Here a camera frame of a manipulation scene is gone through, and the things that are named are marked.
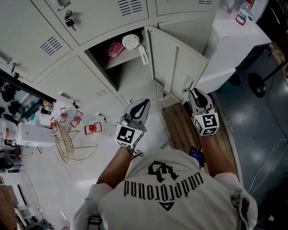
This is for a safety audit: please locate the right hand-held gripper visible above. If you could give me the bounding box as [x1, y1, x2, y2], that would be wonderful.
[189, 88, 220, 137]

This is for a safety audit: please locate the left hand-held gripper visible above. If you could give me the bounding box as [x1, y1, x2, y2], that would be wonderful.
[114, 99, 151, 150]

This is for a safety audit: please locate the grey metal locker door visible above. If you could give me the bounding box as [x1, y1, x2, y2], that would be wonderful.
[144, 25, 211, 105]

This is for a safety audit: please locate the white metal locker cabinet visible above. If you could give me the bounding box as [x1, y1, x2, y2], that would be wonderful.
[0, 0, 216, 113]

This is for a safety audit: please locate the person's left forearm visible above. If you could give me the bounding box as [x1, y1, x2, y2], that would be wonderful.
[96, 145, 133, 190]

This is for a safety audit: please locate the person's right forearm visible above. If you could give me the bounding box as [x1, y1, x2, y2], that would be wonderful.
[199, 133, 237, 178]

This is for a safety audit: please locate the wooden slat platform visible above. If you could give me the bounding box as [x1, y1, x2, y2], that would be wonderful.
[161, 94, 239, 178]

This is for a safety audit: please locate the black phone with blue screen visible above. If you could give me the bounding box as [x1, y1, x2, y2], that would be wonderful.
[188, 146, 207, 168]

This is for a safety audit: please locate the white printed tag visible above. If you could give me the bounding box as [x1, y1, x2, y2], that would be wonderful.
[137, 44, 149, 66]

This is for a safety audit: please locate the pink bag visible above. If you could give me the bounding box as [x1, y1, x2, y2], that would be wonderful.
[105, 41, 125, 58]

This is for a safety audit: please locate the white round cup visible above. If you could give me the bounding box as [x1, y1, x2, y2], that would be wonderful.
[121, 33, 139, 51]

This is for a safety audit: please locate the large white block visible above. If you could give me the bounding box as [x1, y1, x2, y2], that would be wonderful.
[197, 0, 272, 95]

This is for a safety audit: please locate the person's white printed t-shirt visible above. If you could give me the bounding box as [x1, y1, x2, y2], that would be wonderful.
[72, 149, 258, 230]

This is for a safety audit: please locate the clear bottle red cap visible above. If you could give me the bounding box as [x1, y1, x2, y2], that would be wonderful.
[235, 0, 252, 25]

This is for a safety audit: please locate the white flat box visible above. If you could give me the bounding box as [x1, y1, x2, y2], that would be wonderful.
[17, 122, 56, 148]

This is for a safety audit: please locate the clear plastic jug red label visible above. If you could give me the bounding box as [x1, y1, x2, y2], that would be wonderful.
[0, 118, 19, 144]

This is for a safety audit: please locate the black round fan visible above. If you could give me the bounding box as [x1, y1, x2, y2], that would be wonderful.
[0, 155, 23, 173]

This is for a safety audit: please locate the white ribbed heater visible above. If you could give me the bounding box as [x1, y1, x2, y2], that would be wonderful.
[0, 172, 23, 186]

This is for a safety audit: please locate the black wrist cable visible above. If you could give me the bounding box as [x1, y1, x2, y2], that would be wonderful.
[129, 149, 144, 160]

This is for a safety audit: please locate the clear water jug red handle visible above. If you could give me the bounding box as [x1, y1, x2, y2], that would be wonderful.
[69, 110, 83, 128]
[84, 122, 102, 135]
[59, 107, 68, 123]
[49, 116, 57, 133]

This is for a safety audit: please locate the black pedestal fan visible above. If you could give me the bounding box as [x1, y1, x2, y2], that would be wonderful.
[248, 57, 288, 98]

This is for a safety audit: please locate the gold wire basket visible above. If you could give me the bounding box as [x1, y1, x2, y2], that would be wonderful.
[52, 121, 98, 164]

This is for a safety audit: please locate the grey strap with black buckle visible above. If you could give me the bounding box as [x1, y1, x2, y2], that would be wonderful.
[86, 214, 103, 230]

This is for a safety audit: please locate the black metal window frame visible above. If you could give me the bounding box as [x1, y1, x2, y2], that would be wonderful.
[0, 68, 57, 106]

